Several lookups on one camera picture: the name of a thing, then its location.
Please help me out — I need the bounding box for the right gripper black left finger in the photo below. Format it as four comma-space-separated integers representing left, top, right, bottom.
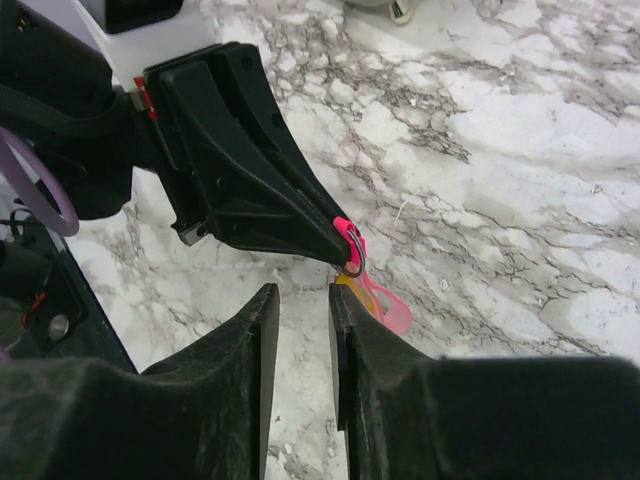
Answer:
1, 284, 280, 479

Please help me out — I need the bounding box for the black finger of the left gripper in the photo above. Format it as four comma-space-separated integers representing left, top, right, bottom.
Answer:
199, 43, 343, 235
149, 59, 350, 265

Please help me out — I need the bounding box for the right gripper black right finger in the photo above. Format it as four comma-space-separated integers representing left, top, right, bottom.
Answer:
329, 285, 639, 479

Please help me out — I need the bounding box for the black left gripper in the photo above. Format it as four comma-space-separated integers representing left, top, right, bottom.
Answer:
1, 1, 210, 237

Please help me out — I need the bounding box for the pink strap keyring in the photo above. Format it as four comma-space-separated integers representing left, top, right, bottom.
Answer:
333, 217, 412, 335

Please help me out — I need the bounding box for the yellow key tag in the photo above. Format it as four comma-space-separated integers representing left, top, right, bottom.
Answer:
335, 273, 383, 319

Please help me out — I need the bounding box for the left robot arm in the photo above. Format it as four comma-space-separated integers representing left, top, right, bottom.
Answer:
1, 1, 356, 369

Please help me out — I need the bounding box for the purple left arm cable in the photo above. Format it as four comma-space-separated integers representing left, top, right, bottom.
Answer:
0, 125, 81, 366

